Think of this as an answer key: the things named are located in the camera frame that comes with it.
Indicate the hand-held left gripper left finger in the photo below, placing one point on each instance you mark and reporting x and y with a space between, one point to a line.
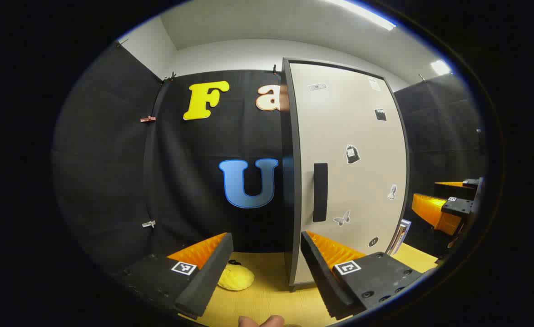
208 277

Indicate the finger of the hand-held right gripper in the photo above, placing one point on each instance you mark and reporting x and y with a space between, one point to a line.
457 191
435 211

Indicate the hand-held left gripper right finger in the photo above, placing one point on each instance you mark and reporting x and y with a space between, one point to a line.
326 286

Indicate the grey cabinet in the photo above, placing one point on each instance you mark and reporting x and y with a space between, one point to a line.
289 204

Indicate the yellow toy bread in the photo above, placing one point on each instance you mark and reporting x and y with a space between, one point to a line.
237 278

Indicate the white booklet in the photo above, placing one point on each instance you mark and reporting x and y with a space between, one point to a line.
401 234

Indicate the black backdrop cloth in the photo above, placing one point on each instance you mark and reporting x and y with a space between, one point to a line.
439 136
103 159
190 172

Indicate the white clip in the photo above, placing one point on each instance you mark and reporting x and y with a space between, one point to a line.
148 224

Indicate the small ceiling light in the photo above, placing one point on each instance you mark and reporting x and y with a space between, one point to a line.
440 67

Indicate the pink clip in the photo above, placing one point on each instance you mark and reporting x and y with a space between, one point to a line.
148 119

